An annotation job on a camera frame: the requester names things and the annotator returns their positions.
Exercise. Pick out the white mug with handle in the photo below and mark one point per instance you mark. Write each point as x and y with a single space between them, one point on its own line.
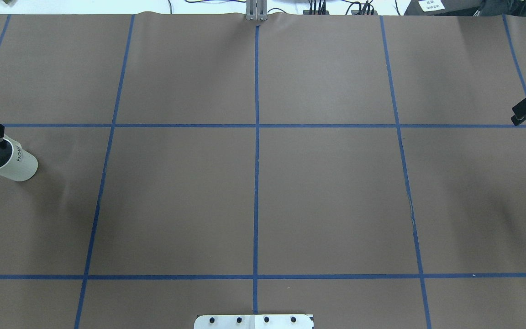
16 163

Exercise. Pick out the black box with label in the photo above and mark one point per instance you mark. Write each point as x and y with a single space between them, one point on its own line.
442 7

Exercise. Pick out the white pedestal column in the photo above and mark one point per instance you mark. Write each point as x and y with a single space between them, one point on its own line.
255 321

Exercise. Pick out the aluminium frame post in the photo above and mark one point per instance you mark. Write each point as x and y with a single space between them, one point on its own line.
256 10

